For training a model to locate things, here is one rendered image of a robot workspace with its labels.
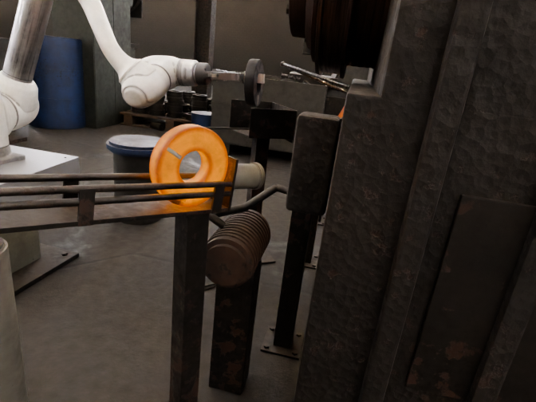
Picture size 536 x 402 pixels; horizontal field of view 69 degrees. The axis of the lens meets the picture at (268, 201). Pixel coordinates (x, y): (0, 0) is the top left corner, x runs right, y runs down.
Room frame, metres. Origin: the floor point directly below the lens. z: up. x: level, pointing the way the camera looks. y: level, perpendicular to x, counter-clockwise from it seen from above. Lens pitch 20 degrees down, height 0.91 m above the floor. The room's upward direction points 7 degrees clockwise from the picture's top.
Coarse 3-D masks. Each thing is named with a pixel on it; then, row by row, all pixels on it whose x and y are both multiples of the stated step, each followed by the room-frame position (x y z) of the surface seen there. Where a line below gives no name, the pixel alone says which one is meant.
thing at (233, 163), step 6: (228, 156) 0.76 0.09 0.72; (228, 162) 0.76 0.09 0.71; (234, 162) 0.74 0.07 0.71; (228, 168) 0.75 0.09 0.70; (234, 168) 0.74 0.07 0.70; (228, 174) 0.75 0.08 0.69; (234, 174) 0.74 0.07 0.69; (228, 180) 0.75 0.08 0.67; (234, 180) 0.74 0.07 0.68; (228, 198) 0.74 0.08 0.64; (222, 204) 0.75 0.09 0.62; (228, 204) 0.73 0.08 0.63; (228, 210) 0.73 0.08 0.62
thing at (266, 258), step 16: (240, 112) 1.83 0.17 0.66; (256, 112) 1.58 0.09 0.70; (272, 112) 1.61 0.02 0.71; (288, 112) 1.64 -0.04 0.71; (256, 128) 1.58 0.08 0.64; (272, 128) 1.61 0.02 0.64; (288, 128) 1.64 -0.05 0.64; (256, 144) 1.67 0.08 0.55; (256, 160) 1.67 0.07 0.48; (256, 192) 1.68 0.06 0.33; (256, 208) 1.68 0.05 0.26
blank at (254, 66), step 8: (248, 64) 1.34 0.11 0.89; (256, 64) 1.34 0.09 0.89; (248, 72) 1.32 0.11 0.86; (256, 72) 1.34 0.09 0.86; (248, 80) 1.31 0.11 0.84; (256, 80) 1.34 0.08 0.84; (248, 88) 1.31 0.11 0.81; (256, 88) 1.35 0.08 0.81; (248, 96) 1.32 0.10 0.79; (256, 96) 1.35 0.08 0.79; (248, 104) 1.36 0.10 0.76; (256, 104) 1.36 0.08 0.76
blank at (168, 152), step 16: (176, 128) 0.69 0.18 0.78; (192, 128) 0.69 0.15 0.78; (208, 128) 0.72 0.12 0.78; (160, 144) 0.67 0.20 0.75; (176, 144) 0.67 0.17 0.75; (192, 144) 0.69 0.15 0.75; (208, 144) 0.72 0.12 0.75; (224, 144) 0.74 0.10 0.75; (160, 160) 0.65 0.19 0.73; (176, 160) 0.67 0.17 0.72; (208, 160) 0.72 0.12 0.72; (224, 160) 0.75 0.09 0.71; (160, 176) 0.65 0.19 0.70; (176, 176) 0.67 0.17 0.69; (208, 176) 0.72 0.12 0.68; (224, 176) 0.75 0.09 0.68; (160, 192) 0.66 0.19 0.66; (176, 192) 0.67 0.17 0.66
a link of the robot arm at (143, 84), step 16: (80, 0) 1.37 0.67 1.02; (96, 0) 1.37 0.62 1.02; (96, 16) 1.33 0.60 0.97; (96, 32) 1.30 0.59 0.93; (112, 48) 1.27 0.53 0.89; (112, 64) 1.27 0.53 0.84; (128, 64) 1.26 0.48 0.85; (144, 64) 1.29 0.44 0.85; (128, 80) 1.22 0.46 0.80; (144, 80) 1.23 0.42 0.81; (160, 80) 1.29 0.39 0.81; (128, 96) 1.21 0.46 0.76; (144, 96) 1.22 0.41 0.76; (160, 96) 1.29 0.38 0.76
